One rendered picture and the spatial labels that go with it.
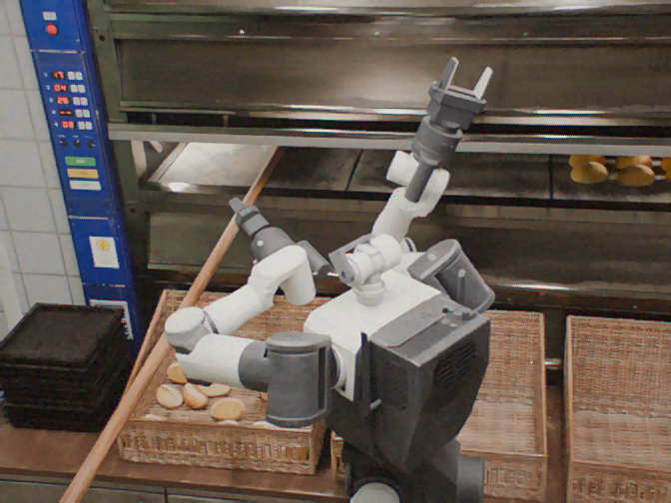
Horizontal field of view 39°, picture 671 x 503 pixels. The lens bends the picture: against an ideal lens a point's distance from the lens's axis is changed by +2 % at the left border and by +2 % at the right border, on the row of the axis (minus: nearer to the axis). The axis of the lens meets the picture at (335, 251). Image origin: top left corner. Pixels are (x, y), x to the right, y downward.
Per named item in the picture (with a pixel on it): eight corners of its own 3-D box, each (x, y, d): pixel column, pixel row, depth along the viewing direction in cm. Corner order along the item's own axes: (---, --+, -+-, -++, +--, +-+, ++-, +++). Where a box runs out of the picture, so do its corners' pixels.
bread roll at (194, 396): (200, 393, 272) (188, 409, 272) (214, 401, 277) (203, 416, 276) (184, 377, 280) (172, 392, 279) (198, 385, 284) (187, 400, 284)
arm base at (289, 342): (299, 408, 174) (343, 419, 166) (247, 420, 165) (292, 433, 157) (300, 328, 173) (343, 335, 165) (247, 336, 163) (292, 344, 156)
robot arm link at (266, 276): (303, 269, 198) (250, 300, 194) (295, 239, 192) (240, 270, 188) (319, 285, 194) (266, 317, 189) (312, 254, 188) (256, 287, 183)
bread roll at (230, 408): (245, 420, 269) (247, 419, 275) (244, 396, 270) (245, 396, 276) (211, 423, 269) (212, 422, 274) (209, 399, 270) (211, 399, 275)
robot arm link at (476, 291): (460, 284, 201) (498, 287, 188) (433, 312, 198) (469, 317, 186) (430, 244, 197) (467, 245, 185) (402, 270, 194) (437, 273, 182)
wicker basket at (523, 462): (355, 374, 290) (352, 299, 277) (540, 387, 281) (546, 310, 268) (330, 485, 249) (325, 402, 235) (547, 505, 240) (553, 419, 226)
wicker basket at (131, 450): (173, 359, 302) (162, 286, 288) (344, 369, 293) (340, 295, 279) (117, 463, 260) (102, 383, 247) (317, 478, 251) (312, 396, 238)
